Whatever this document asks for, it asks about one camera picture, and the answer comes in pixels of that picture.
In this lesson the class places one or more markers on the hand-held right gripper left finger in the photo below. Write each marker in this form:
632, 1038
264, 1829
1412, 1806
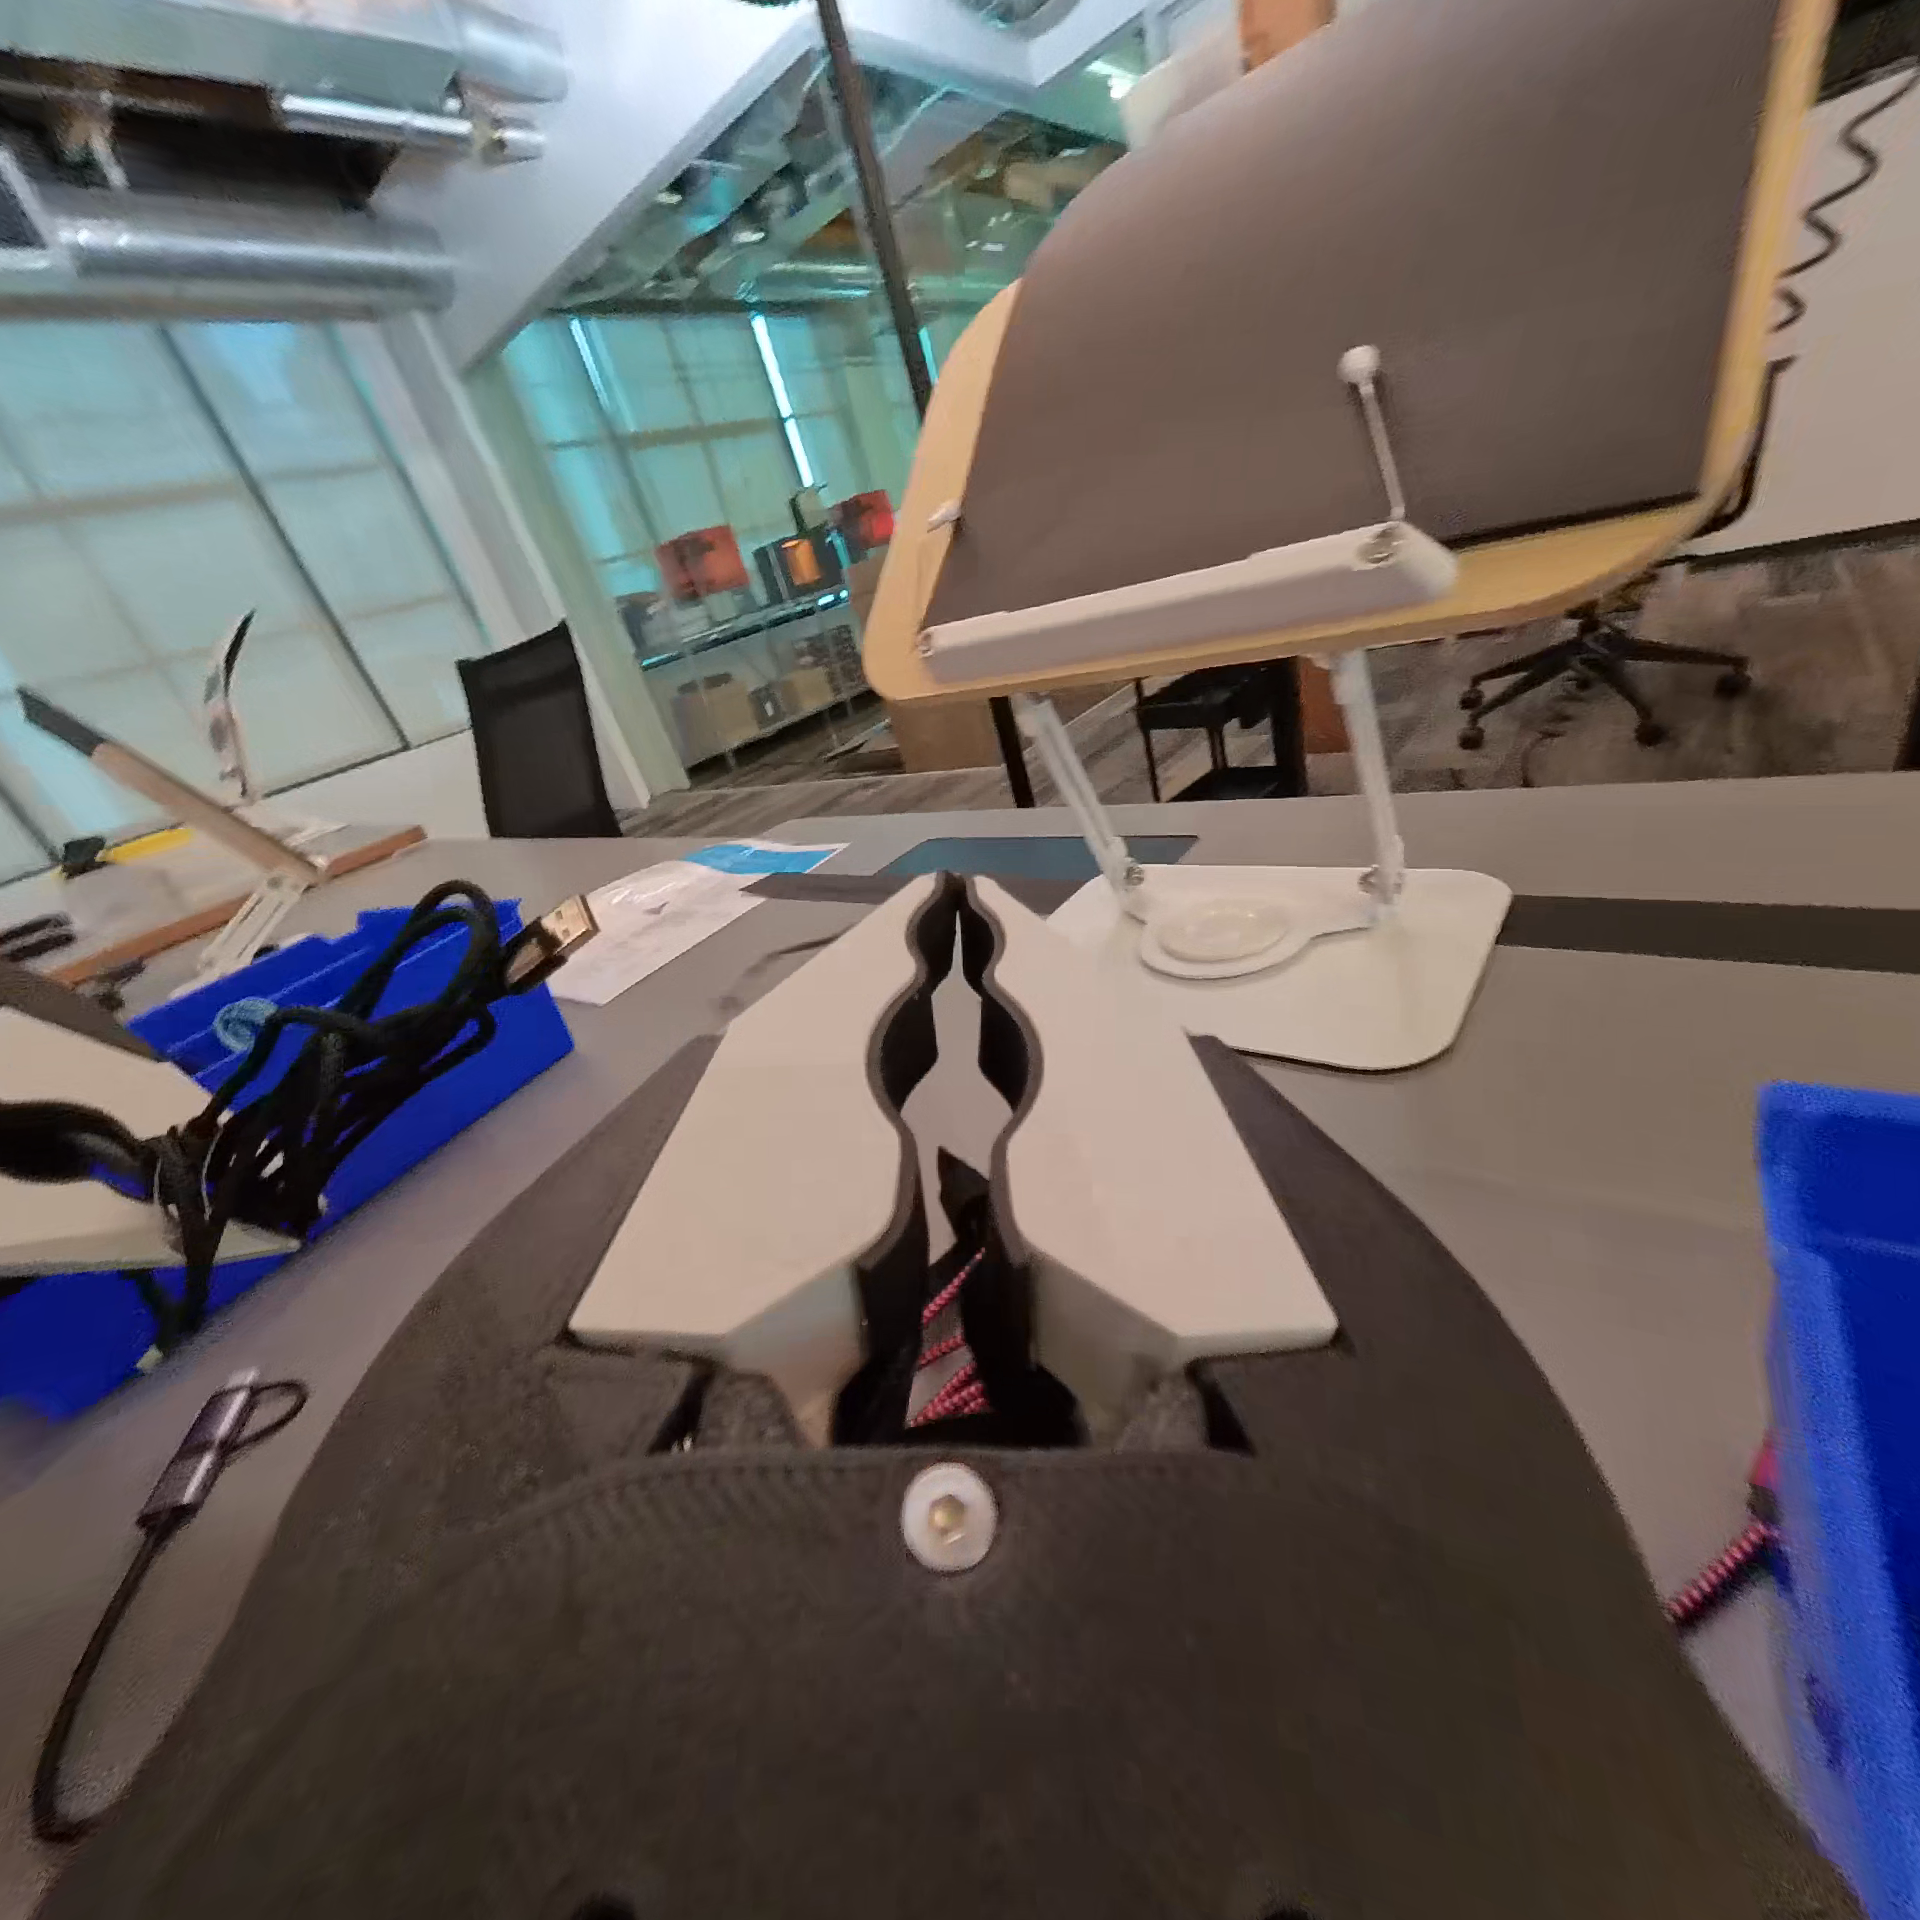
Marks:
737, 1200

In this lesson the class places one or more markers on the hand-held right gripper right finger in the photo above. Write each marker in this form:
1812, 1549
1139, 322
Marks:
1169, 1200

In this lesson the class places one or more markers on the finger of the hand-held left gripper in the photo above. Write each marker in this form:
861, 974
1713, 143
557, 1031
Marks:
88, 1229
77, 1065

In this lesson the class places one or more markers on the grey usb adapter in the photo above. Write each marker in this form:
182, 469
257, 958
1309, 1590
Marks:
193, 1479

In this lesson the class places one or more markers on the white blue printed leaflet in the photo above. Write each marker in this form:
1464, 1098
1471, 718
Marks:
643, 931

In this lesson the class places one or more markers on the wooden board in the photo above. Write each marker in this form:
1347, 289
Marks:
182, 796

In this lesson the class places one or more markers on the blue plastic bin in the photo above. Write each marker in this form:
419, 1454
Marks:
1853, 1351
451, 1049

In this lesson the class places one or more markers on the wood-edged side table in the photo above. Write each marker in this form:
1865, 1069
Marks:
359, 853

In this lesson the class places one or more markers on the black mesh office chair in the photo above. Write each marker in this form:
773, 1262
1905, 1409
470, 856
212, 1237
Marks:
540, 748

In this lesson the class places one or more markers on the orange hooded printer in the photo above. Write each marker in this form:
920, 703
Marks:
698, 564
868, 524

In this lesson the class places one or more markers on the black swivel chair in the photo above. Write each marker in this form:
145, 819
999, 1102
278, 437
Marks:
1590, 644

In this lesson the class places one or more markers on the black pole stand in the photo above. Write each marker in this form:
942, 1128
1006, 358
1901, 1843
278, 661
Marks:
873, 195

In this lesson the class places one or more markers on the silver ventilation duct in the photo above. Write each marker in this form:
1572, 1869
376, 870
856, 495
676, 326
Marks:
227, 263

